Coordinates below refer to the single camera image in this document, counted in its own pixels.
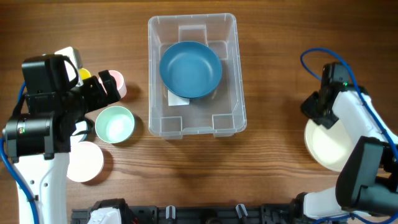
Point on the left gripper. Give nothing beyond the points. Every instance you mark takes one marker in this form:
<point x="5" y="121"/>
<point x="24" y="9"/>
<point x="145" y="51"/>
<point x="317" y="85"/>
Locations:
<point x="101" y="98"/>

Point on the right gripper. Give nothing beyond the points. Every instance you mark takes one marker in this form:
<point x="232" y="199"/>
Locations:
<point x="308" y="108"/>

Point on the pink cup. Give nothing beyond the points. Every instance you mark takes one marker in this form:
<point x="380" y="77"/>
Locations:
<point x="120" y="83"/>

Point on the mint green small bowl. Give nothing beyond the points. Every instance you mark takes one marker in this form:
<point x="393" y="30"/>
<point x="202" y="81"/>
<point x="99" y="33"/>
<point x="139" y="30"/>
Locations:
<point x="115" y="124"/>

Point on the yellow cup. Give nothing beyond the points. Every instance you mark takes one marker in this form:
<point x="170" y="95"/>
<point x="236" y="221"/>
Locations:
<point x="84" y="73"/>

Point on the cream white bowl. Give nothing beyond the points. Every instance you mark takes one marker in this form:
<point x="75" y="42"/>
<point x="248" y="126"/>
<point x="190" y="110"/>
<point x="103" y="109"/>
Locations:
<point x="331" y="148"/>

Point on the dark blue bowl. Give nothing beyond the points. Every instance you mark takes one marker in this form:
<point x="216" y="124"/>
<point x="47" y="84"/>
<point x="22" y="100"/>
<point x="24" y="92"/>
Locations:
<point x="190" y="69"/>

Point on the clear plastic storage container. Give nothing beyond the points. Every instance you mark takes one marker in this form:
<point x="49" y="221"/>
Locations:
<point x="223" y="112"/>

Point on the light blue small bowl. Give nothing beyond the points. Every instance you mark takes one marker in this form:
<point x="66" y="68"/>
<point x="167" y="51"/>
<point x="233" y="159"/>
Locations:
<point x="82" y="129"/>

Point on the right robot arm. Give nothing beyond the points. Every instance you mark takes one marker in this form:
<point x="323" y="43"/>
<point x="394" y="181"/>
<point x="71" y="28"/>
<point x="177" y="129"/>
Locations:
<point x="367" y="185"/>

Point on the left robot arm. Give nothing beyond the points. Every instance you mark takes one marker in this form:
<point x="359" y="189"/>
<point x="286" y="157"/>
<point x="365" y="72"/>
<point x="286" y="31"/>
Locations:
<point x="35" y="144"/>

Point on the white label in container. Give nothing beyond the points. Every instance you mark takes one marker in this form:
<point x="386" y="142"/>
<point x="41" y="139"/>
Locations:
<point x="174" y="100"/>

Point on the pink small bowl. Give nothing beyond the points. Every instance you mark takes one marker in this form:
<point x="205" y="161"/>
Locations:
<point x="86" y="161"/>

